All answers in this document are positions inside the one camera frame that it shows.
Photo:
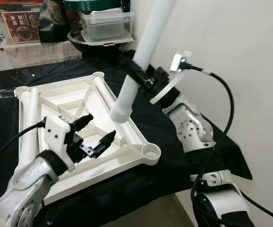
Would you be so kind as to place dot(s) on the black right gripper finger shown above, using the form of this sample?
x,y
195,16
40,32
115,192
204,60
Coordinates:
x,y
140,74

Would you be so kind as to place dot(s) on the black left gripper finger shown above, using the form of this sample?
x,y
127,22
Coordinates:
x,y
82,122
103,143

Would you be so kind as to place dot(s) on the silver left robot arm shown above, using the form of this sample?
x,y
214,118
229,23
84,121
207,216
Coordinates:
x,y
18,189

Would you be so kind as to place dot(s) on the clear plastic storage box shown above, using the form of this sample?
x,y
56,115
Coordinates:
x,y
105,28

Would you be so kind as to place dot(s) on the black tablecloth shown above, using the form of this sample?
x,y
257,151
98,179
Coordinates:
x,y
56,66

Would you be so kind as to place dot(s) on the large black basin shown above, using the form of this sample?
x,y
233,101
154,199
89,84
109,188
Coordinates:
x,y
86,43

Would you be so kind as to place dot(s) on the beige cloth covered bench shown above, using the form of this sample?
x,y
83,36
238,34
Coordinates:
x,y
41,54

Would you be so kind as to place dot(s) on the green round pot lid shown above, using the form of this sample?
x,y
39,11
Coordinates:
x,y
93,4

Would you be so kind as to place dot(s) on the black plastic bag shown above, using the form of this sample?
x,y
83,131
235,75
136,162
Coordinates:
x,y
51,23

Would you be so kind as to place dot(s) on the red printed carton box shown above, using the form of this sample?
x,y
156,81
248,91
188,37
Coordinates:
x,y
22,27

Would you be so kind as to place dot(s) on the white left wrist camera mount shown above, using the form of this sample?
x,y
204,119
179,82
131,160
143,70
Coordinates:
x,y
56,135

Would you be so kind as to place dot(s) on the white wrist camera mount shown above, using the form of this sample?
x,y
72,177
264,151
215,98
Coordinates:
x,y
178,62
56,135

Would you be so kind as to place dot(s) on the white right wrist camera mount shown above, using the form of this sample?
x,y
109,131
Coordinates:
x,y
178,62

